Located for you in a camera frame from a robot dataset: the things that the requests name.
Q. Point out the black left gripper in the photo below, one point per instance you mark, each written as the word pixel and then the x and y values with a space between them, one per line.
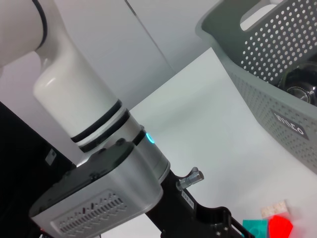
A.
pixel 198 223

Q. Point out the glass teacup with black holder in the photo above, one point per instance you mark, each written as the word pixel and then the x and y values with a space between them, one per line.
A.
pixel 297 84

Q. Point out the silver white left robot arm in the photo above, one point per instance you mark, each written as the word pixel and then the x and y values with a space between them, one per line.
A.
pixel 74 86

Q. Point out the teal square block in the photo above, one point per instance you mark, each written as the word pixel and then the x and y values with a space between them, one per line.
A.
pixel 255 228

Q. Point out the translucent white pink block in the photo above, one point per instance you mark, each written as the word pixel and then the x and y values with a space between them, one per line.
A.
pixel 275 208

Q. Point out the orange red sloped block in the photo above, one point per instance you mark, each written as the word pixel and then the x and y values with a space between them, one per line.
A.
pixel 280 226

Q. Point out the grey perforated plastic storage basket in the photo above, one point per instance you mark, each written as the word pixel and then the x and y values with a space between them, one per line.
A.
pixel 260 99

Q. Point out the black computer monitor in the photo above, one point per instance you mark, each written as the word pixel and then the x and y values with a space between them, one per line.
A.
pixel 24 161

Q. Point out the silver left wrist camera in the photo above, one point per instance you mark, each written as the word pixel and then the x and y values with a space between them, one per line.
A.
pixel 111 198

